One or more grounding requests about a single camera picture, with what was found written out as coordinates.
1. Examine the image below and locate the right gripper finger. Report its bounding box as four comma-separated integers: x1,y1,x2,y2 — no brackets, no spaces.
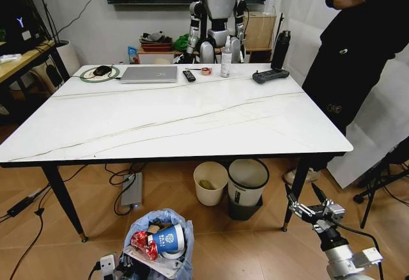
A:
284,183,316,222
311,182,346,222

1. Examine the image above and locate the trash bin with blue bag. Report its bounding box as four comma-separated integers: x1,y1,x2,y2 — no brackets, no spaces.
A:
123,208,195,280

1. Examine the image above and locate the white bin with black rim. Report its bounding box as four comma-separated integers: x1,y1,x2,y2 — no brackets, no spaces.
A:
227,158,270,206

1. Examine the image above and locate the dark grey waste bin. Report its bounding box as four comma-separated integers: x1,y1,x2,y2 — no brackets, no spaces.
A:
227,194,264,222

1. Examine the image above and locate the cream waste bin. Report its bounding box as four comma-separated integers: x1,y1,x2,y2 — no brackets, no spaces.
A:
193,161,229,206

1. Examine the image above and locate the black table leg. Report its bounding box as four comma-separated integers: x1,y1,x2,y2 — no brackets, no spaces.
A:
40,164,89,243
281,157,311,233

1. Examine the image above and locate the person's shoe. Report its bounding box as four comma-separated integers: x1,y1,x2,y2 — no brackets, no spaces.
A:
283,167,321,185

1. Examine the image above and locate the red crumpled wrapper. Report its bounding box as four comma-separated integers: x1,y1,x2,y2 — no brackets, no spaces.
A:
131,231,159,261

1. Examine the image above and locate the white plastic lid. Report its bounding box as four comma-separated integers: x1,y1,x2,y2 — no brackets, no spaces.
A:
158,249,187,260

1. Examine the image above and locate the blue paper cup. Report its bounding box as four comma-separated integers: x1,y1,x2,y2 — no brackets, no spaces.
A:
148,223,187,256

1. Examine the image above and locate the black tripod stand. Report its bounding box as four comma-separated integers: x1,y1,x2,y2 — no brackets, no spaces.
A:
352,141,409,229

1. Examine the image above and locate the silver power strip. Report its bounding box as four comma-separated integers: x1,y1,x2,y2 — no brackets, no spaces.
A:
120,172,144,210

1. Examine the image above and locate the white panel board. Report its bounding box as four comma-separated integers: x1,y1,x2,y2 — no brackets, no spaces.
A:
326,56,409,190

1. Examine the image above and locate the black power brick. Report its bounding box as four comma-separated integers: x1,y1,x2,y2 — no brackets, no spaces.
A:
6,192,43,217

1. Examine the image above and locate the black handheld controller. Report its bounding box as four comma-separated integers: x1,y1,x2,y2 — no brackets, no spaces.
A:
252,68,291,85

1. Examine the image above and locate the person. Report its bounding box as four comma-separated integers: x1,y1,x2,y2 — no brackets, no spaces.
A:
301,0,409,174

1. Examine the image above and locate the black water bottle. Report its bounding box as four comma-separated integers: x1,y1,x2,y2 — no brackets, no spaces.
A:
270,30,292,71

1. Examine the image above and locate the clear spray bottle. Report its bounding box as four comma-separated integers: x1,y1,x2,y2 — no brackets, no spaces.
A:
220,35,233,79

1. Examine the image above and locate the wooden cabinet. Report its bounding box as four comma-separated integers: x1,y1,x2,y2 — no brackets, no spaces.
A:
243,11,277,63

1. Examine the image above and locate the silver laptop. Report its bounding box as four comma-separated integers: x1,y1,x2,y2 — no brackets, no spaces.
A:
120,65,179,85

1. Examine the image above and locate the green cloth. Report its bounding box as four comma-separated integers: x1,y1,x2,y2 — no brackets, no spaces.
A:
173,33,193,53

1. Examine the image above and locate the round green white pad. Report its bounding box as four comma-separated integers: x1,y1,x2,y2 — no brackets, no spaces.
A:
79,65,123,84

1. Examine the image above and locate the red tray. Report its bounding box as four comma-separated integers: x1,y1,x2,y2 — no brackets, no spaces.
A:
140,41,175,53

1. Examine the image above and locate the blue snack bag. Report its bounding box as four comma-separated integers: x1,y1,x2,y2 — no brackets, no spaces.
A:
127,45,141,65

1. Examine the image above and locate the grey clutter pile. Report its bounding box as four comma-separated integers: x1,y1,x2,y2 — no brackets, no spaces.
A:
139,31,173,45

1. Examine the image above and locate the white round pot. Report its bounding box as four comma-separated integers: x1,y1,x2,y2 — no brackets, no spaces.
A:
56,39,81,74

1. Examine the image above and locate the wooden side desk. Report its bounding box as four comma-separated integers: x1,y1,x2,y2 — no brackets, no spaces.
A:
0,39,70,114

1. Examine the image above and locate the white paper sheet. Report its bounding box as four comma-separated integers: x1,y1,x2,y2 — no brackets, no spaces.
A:
0,53,22,64

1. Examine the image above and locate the black computer tower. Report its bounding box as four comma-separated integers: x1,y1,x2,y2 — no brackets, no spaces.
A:
0,0,44,56

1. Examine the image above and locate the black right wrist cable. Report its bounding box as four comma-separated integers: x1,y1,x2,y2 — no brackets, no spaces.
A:
334,221,385,280

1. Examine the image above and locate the black floor cable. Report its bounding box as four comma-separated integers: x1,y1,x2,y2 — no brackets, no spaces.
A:
8,208,45,280

